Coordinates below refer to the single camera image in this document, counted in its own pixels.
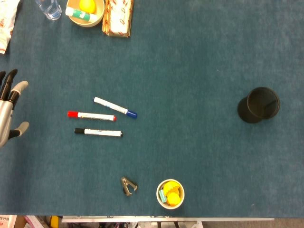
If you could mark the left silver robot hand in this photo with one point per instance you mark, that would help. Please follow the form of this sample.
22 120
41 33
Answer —
6 118

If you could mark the red capped whiteboard marker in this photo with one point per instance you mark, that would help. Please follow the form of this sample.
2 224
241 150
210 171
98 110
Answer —
95 116

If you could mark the black capped whiteboard marker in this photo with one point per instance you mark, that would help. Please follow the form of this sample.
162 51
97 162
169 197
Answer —
102 132

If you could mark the blue capped whiteboard marker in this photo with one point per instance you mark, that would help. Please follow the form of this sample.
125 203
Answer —
111 106

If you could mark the black pen cup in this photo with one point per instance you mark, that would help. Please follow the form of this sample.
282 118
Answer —
244 114

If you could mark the white crumpled snack bag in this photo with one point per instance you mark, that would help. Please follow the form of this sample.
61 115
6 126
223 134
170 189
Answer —
6 23

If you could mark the white printed box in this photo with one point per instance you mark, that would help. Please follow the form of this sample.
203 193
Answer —
7 222

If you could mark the yellow object under table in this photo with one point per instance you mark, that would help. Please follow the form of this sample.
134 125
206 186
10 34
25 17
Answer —
54 222

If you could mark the clear plastic water bottle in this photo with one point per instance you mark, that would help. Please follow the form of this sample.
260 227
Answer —
51 10

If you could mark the beige round bowl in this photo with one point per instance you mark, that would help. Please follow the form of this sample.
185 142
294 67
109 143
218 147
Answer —
83 23

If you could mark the green white glue stick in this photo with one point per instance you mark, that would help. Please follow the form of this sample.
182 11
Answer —
80 14

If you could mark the yellow lemon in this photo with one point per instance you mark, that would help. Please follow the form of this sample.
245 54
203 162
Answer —
87 6

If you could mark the black metal staple remover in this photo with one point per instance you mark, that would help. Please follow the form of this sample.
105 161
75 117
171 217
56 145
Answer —
128 186

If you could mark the red white snack package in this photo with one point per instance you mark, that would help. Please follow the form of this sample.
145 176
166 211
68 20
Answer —
117 19

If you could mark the blue felt table cover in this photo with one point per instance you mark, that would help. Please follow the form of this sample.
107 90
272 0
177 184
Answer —
166 71

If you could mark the small beige paper cup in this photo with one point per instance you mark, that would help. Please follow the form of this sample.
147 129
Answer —
158 194

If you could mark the teal eraser block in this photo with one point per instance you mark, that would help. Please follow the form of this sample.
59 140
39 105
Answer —
162 196

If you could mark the yellow cracked eggshell toy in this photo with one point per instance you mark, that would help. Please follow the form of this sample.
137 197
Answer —
171 186

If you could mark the yellow round toy ball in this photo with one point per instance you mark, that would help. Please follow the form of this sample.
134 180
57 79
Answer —
173 199

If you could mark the aluminium table edge bar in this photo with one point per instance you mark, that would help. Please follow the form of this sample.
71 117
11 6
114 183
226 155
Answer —
166 219

